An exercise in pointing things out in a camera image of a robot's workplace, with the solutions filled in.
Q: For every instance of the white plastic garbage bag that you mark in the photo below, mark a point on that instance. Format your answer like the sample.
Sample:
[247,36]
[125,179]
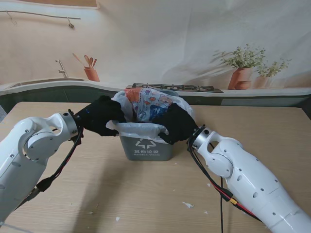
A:
[141,128]

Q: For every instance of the printed kitchen backdrop cloth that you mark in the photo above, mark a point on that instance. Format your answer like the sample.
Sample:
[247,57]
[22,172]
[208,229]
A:
[170,29]

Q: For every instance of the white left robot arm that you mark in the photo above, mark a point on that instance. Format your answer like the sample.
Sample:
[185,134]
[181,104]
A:
[24,145]

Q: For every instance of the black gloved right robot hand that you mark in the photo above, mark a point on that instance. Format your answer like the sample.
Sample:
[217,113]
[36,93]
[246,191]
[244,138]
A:
[179,123]

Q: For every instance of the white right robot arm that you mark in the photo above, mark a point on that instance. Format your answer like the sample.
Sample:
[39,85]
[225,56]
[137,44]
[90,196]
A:
[247,174]

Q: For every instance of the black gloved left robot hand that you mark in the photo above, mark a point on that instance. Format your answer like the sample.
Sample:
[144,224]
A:
[99,116]

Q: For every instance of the large white paper scrap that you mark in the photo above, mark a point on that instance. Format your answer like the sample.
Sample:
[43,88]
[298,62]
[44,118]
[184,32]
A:
[188,205]

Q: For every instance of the grey plastic waste bin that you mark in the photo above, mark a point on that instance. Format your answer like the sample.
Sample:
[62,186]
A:
[145,151]

